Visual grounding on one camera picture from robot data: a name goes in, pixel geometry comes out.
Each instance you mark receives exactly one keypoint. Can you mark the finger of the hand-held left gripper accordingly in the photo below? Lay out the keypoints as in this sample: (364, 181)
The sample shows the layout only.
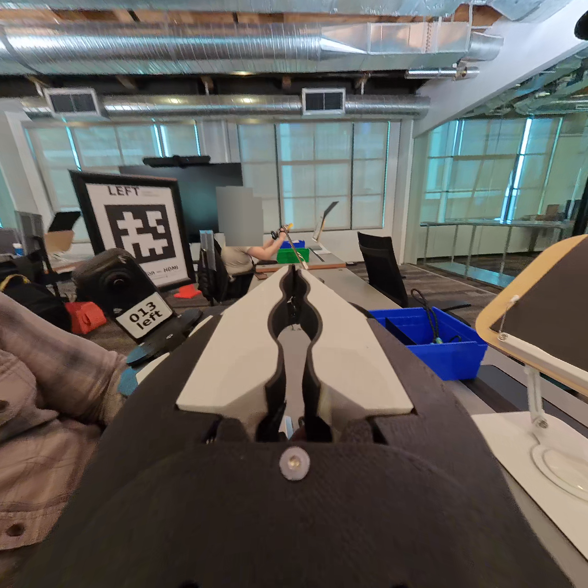
(201, 326)
(151, 367)

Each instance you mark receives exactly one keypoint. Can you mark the black panel on white stand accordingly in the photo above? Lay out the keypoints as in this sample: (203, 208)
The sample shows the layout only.
(551, 312)
(328, 211)

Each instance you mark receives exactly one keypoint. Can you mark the large black monitor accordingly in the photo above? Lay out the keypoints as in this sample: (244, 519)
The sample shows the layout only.
(202, 193)

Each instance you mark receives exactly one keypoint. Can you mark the white air vent grille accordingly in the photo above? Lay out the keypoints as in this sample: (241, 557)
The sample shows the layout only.
(73, 102)
(323, 101)

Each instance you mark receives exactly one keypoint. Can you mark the green plastic bin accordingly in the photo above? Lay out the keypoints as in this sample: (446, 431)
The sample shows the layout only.
(294, 256)

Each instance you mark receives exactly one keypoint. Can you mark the slim silver air duct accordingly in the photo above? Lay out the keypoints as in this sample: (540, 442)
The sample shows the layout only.
(229, 106)

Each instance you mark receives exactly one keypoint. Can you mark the large paned window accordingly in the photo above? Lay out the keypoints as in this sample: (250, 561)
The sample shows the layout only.
(321, 183)
(115, 142)
(482, 174)

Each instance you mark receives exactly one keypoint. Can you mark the black camera bar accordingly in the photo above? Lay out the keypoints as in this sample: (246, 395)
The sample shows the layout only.
(177, 160)

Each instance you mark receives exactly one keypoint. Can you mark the black backpack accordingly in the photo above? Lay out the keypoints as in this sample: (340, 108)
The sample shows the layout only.
(32, 303)

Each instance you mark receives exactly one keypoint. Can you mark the red fabric bag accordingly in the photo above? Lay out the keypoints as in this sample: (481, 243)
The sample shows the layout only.
(188, 292)
(87, 317)

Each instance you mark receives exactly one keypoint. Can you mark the black office chair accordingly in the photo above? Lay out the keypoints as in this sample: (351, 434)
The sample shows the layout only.
(379, 266)

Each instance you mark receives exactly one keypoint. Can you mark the person's left forearm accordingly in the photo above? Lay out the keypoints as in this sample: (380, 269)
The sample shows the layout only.
(55, 358)

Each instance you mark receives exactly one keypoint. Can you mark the glass railing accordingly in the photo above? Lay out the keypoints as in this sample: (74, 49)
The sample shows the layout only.
(482, 248)

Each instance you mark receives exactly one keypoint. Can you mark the silver spiral air duct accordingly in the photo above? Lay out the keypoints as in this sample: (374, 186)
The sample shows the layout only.
(413, 7)
(183, 46)

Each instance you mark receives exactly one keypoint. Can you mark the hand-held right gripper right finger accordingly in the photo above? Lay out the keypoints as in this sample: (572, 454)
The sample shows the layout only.
(358, 367)

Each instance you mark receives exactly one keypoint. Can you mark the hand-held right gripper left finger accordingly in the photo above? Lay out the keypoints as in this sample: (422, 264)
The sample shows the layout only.
(229, 367)

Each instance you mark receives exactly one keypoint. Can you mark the blue plastic bin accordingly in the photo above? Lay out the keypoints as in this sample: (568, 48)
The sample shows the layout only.
(441, 363)
(291, 244)

